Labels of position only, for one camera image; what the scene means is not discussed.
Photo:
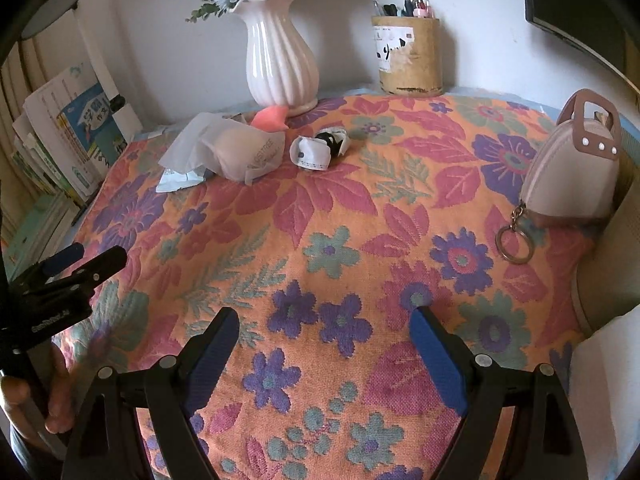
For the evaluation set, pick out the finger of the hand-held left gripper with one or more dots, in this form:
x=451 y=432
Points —
x=65 y=256
x=100 y=262

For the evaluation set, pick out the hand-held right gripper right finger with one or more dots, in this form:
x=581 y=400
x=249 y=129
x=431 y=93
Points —
x=440 y=360

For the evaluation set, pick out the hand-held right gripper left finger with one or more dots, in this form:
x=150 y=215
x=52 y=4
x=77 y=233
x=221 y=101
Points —
x=210 y=360

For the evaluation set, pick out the pink soft item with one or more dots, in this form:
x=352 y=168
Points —
x=267 y=119

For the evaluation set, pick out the person's left hand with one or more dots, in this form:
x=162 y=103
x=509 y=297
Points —
x=62 y=395

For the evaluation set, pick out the row of books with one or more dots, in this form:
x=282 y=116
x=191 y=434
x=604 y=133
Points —
x=35 y=230

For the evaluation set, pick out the floral woven cloth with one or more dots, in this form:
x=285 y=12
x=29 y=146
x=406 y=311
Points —
x=325 y=260

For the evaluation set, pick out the white cloth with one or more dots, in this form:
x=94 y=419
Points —
x=610 y=400

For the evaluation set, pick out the translucent plastic bag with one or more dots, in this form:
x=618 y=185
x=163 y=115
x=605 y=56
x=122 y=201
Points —
x=240 y=152

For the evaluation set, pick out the beige zip purse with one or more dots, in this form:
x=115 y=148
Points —
x=565 y=175

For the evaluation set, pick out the black and white fabric bundle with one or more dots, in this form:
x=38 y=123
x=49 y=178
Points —
x=310 y=152

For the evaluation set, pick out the desk lamp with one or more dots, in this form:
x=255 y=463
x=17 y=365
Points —
x=50 y=10

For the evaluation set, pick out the bamboo pen holder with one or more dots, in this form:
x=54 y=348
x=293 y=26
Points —
x=415 y=70

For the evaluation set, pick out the bundle of pens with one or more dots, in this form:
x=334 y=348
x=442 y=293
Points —
x=415 y=7

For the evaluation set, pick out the black wall television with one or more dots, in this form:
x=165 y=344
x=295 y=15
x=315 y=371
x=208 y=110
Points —
x=575 y=0

